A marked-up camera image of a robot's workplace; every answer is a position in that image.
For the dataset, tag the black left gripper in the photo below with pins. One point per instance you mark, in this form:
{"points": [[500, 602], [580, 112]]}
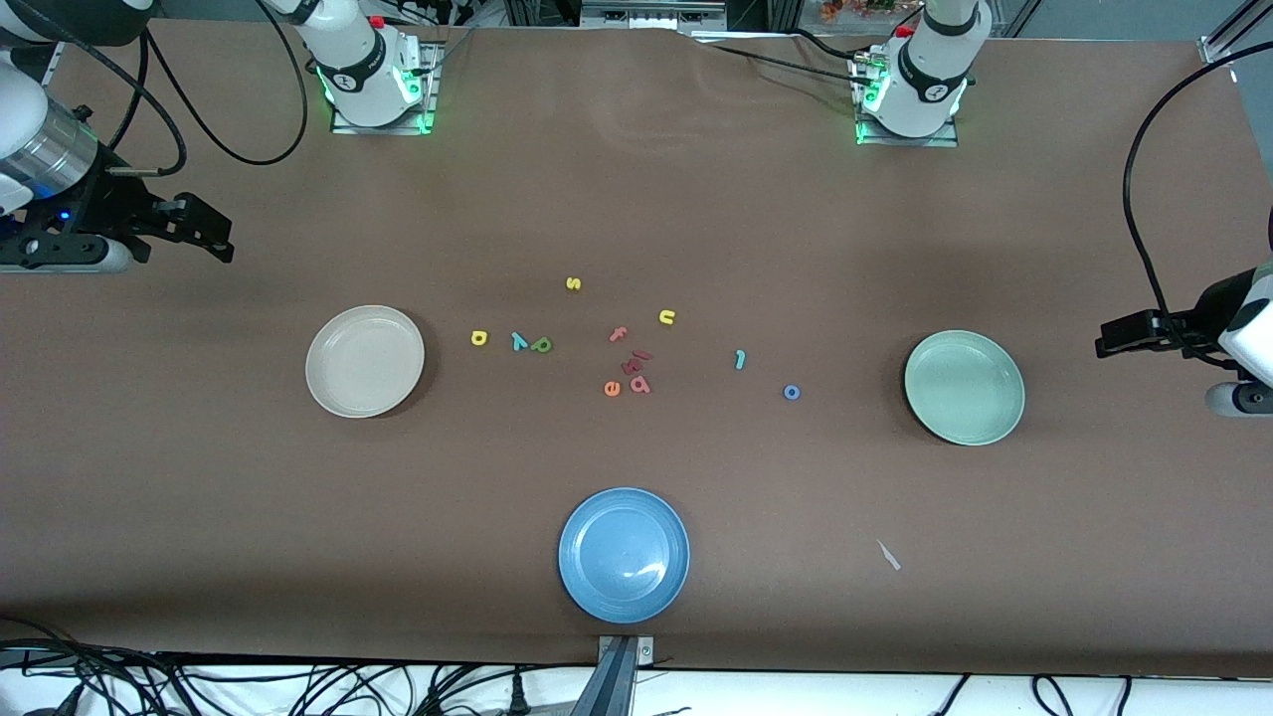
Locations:
{"points": [[1185, 326]]}

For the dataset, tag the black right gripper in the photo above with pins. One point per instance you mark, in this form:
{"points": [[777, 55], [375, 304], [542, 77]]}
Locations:
{"points": [[99, 206]]}

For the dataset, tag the green foam letter p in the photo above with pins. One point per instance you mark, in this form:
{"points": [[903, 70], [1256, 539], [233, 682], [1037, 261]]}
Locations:
{"points": [[533, 341]]}

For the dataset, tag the red foam letter a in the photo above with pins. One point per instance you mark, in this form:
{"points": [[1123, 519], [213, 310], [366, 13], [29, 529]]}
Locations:
{"points": [[646, 383]]}

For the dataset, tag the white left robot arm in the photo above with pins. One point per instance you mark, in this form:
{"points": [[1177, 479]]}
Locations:
{"points": [[925, 80]]}

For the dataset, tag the pale green round plate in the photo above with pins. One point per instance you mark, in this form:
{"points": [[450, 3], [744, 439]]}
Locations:
{"points": [[965, 388]]}

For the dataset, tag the beige round plate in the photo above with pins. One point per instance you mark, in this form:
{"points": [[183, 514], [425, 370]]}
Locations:
{"points": [[364, 363]]}

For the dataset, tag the small white paper scrap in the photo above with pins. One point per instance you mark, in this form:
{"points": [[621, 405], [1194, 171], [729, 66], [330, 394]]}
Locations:
{"points": [[888, 555]]}

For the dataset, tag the orange decorative object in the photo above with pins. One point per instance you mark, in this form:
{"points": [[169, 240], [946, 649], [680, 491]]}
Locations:
{"points": [[855, 9]]}

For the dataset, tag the brown table cover sheet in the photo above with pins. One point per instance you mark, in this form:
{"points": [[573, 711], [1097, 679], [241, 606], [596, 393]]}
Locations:
{"points": [[636, 199]]}

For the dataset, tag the grey device box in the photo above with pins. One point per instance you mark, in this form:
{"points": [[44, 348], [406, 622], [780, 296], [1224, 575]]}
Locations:
{"points": [[651, 14]]}

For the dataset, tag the blue round plate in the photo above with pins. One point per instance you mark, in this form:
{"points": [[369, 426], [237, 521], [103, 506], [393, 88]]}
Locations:
{"points": [[624, 555]]}

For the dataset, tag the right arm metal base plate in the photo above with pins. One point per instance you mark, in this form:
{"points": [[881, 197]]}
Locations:
{"points": [[348, 127]]}

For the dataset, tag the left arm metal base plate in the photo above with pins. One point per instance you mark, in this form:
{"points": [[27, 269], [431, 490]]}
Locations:
{"points": [[945, 140]]}

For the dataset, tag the aluminium frame profile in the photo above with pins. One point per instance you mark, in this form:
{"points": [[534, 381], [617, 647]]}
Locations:
{"points": [[1218, 48]]}

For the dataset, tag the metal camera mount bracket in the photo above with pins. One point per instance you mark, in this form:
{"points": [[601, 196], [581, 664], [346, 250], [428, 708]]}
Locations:
{"points": [[622, 656]]}

